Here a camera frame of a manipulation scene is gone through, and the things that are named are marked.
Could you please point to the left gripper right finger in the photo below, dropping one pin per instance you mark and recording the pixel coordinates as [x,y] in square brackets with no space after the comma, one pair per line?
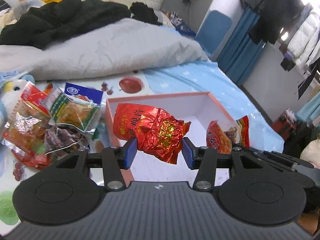
[204,160]

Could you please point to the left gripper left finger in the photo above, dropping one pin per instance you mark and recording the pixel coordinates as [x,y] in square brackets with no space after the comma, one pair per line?
[116,163]

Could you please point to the red round-pattern snack packet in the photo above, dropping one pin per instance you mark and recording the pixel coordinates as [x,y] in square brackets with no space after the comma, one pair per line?
[223,139]

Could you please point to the red foil tea packet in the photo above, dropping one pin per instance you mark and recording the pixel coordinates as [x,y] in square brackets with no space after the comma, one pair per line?
[158,133]

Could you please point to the white dark seafood snack packet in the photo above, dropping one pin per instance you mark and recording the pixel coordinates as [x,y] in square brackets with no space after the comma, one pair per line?
[56,139]

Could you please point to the green pickled snack packet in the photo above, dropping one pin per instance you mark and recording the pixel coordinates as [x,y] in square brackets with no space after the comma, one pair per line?
[75,113]

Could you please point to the red clear dried snack bag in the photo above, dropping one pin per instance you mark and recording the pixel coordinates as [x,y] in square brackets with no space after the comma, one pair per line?
[28,122]

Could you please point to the blue spicy strips packet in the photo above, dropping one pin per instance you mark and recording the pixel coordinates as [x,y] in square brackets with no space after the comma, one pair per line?
[84,93]

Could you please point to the pink cardboard box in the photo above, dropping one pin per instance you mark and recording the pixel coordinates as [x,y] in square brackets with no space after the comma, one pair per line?
[198,108]

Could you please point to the blue curtain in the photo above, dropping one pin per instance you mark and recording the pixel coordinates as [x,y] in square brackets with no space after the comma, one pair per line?
[240,54]

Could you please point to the grey duvet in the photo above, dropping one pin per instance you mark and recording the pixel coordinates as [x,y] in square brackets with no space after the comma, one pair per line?
[114,49]

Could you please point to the blue white plush bird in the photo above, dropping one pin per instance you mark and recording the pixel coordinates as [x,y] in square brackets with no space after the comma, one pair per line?
[11,90]

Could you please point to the black clothing pile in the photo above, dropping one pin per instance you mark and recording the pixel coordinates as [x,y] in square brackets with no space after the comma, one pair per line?
[59,21]

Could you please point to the hanging clothes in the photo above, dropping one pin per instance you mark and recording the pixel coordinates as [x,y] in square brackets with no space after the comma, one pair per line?
[301,23]

